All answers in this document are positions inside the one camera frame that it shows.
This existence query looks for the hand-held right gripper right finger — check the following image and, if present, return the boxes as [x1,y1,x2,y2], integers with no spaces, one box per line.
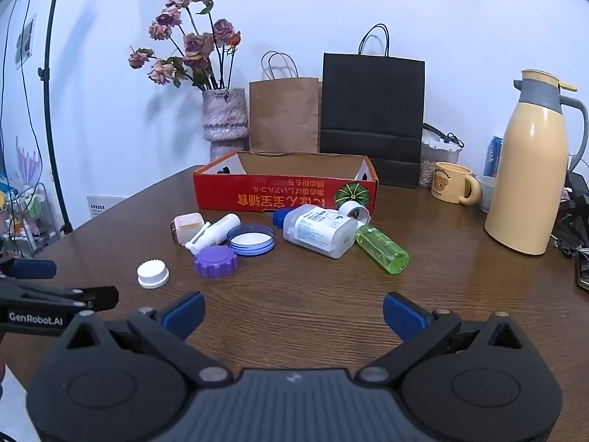
[356,291,524,386]

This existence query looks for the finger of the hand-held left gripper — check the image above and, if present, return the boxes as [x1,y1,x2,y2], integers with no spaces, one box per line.
[0,280,119,312]
[0,258,57,281]

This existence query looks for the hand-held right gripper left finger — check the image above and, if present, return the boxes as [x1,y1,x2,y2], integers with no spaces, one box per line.
[64,291,232,386]

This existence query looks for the white ridged cap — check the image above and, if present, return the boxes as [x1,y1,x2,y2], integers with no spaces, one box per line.
[137,260,170,290]

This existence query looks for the purple ridged cap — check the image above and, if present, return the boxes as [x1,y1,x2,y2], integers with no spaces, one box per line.
[194,245,239,279]

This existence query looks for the green plastic bottle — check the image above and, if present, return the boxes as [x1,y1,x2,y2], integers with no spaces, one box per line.
[355,224,410,276]

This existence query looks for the white spray bottle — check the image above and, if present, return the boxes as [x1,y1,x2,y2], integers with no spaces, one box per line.
[184,214,241,255]

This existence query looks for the translucent blue round lid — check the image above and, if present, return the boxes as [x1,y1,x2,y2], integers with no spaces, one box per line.
[227,224,277,257]

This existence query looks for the clear plastic bottle white label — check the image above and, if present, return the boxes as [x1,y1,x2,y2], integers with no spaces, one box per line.
[282,206,359,259]

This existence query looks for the white tape roll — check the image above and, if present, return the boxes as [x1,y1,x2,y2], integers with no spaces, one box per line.
[337,201,370,224]

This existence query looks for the red cardboard box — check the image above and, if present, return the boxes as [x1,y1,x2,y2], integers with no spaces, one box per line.
[192,151,379,218]

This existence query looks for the small beige square jar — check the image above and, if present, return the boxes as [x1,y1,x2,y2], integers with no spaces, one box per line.
[170,212,206,246]

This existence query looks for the purple feathery decoration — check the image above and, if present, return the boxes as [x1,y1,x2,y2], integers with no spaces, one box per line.
[14,136,44,189]

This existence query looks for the yellow bear mug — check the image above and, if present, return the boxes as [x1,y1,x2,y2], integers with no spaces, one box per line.
[431,161,482,206]

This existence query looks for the clear food container with seeds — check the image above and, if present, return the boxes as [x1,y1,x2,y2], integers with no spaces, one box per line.
[418,123,463,188]

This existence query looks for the pale grey cup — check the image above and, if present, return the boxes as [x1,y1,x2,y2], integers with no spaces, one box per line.
[475,175,498,214]

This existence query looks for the black stand pole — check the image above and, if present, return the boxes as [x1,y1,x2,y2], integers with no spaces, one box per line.
[41,0,74,235]

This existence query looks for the blue drink can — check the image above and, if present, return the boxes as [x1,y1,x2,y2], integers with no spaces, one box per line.
[483,136,505,178]

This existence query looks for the cream thermos jug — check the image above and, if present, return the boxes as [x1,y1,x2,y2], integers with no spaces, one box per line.
[484,69,589,256]

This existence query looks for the mottled pink vase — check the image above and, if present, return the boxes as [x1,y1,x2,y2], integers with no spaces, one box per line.
[201,88,250,163]

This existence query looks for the black paper bag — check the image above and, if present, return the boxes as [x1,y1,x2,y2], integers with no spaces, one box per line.
[320,23,425,189]

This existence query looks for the brown paper bag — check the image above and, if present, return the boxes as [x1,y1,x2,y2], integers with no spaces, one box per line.
[249,51,321,154]

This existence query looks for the dried pink flowers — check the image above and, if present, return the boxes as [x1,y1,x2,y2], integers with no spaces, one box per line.
[128,0,242,92]

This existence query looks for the white wire rack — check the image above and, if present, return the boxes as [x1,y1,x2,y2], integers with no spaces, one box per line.
[0,183,63,259]

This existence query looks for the black cables bundle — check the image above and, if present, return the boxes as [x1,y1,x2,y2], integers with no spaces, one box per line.
[550,170,589,292]

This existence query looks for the wall picture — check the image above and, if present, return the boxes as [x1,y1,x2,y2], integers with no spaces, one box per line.
[14,13,38,70]

